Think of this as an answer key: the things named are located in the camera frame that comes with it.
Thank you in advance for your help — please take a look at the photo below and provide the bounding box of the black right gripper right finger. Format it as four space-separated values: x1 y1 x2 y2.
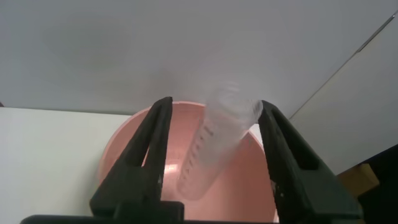
257 100 363 223

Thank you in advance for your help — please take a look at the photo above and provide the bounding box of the pink plastic bowl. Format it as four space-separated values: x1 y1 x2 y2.
96 101 279 223

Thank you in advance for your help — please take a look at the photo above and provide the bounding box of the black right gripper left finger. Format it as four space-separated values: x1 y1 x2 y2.
90 96 174 216

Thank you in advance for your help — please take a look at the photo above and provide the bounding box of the test tube with red pigment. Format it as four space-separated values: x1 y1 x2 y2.
176 81 264 202

